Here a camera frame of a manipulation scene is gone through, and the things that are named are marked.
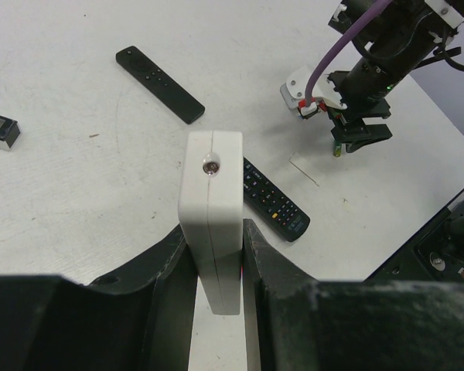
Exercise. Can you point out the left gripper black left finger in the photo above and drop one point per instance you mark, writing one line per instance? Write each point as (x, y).
(137, 317)

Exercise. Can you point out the slim black remote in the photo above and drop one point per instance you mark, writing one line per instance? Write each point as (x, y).
(160, 84)

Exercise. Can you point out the green battery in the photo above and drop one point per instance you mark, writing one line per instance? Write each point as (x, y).
(337, 149)

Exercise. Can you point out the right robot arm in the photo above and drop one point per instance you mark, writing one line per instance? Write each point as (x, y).
(407, 35)

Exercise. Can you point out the white remote control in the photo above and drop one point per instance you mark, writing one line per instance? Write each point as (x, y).
(210, 212)

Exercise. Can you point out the white battery cover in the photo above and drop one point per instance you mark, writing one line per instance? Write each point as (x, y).
(301, 163)

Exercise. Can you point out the white remote with display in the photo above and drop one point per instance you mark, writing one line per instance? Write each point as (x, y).
(9, 133)

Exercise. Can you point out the black remote with buttons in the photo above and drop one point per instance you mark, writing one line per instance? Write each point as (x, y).
(272, 205)

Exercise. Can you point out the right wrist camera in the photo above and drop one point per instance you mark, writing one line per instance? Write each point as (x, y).
(324, 94)

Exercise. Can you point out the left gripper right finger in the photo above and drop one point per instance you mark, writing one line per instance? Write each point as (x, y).
(295, 322)

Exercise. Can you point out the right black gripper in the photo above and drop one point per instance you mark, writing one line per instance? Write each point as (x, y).
(349, 126)

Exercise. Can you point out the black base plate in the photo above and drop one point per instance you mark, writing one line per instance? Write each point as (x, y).
(434, 253)

